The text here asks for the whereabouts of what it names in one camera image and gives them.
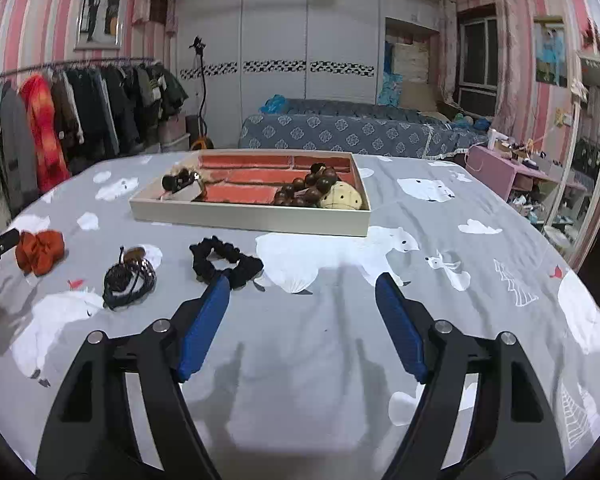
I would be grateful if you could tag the white wardrobe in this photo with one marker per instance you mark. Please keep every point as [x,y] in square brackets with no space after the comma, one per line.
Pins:
[280,35]

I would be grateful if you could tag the sofa with blue floral cover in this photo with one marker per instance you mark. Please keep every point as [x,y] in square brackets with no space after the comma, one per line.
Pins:
[340,135]

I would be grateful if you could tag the blue plastic bag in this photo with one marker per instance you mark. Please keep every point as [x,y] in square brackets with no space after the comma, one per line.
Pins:
[272,105]

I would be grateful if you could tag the row of hanging clothes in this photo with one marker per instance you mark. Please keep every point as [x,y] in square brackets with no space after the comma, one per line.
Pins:
[90,105]

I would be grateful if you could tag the cream tray with red lining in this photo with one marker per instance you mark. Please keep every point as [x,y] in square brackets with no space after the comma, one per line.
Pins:
[240,192]

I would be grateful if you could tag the black scrunchie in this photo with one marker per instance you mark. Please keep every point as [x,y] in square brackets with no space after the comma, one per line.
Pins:
[225,260]

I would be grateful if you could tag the red flower decoration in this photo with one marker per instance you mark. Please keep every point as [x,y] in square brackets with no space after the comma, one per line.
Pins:
[597,35]

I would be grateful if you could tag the small curtained window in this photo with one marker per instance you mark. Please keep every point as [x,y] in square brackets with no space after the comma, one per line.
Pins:
[155,2]

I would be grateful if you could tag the long pink curtain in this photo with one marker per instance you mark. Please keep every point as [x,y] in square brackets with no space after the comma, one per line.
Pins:
[515,60]

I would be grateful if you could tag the unframed wall poster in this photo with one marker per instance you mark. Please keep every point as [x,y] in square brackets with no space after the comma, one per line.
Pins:
[551,52]

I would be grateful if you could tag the grey polar bear blanket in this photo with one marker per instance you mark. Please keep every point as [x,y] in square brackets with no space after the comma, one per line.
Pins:
[305,360]

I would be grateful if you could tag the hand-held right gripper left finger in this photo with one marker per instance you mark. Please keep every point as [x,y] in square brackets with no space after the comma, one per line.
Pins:
[202,332]

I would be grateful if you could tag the large window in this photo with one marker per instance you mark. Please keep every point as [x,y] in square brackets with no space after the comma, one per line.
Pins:
[477,60]

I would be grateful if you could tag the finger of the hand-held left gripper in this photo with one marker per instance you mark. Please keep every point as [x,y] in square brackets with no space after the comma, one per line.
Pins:
[5,242]

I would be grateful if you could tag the metal clothes rack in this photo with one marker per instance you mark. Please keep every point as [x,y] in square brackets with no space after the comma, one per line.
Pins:
[80,61]

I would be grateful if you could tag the blue hanging cloth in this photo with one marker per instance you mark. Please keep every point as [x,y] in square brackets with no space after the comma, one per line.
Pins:
[389,85]

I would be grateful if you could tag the black hair claw clip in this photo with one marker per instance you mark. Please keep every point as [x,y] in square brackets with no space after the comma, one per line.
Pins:
[176,179]

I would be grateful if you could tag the white framed standing mirror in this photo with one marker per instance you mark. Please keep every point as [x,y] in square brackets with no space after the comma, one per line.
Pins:
[582,160]

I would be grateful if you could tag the framed wall poster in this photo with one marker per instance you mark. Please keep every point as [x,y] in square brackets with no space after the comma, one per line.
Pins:
[100,7]

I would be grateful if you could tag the pink storage drawer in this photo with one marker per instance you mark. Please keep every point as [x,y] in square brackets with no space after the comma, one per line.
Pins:
[172,132]

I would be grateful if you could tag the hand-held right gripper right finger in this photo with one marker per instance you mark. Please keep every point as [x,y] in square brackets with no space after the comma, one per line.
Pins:
[402,332]

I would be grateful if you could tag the garment steamer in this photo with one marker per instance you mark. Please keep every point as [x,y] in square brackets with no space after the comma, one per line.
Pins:
[202,85]

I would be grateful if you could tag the pink desk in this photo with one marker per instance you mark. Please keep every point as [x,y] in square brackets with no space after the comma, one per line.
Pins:
[490,172]

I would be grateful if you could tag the stack of folded bedding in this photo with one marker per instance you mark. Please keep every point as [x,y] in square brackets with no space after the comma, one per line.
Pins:
[411,62]

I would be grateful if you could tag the short pink curtain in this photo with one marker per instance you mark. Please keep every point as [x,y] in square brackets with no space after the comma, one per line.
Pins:
[449,50]

